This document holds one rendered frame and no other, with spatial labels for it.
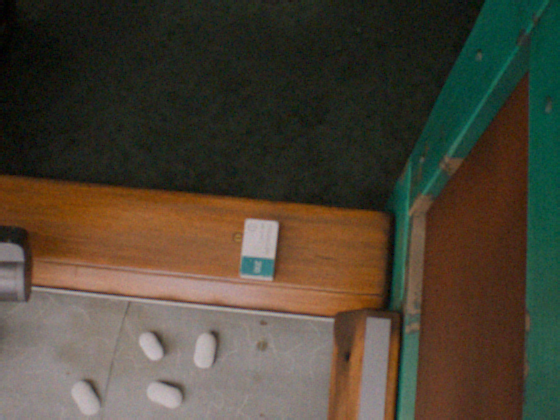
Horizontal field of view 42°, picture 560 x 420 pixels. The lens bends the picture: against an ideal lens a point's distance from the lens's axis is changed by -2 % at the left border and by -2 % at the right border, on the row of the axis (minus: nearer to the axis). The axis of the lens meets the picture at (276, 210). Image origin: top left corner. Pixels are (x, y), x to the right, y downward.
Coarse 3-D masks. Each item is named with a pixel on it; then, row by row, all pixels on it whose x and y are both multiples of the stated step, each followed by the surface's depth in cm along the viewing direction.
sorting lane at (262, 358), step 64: (0, 320) 79; (64, 320) 79; (128, 320) 79; (192, 320) 79; (256, 320) 79; (320, 320) 79; (0, 384) 77; (64, 384) 77; (128, 384) 77; (192, 384) 77; (256, 384) 77; (320, 384) 77
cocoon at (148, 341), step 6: (144, 336) 77; (150, 336) 77; (144, 342) 77; (150, 342) 77; (156, 342) 77; (144, 348) 77; (150, 348) 77; (156, 348) 77; (162, 348) 77; (150, 354) 77; (156, 354) 77; (162, 354) 77
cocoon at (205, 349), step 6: (204, 336) 77; (210, 336) 77; (198, 342) 77; (204, 342) 76; (210, 342) 76; (216, 342) 77; (198, 348) 76; (204, 348) 76; (210, 348) 76; (198, 354) 76; (204, 354) 76; (210, 354) 76; (198, 360) 76; (204, 360) 76; (210, 360) 76; (198, 366) 77; (204, 366) 76
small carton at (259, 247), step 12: (252, 228) 77; (264, 228) 77; (276, 228) 77; (252, 240) 77; (264, 240) 77; (276, 240) 77; (252, 252) 76; (264, 252) 76; (240, 264) 76; (252, 264) 76; (264, 264) 76; (240, 276) 77; (252, 276) 76; (264, 276) 76
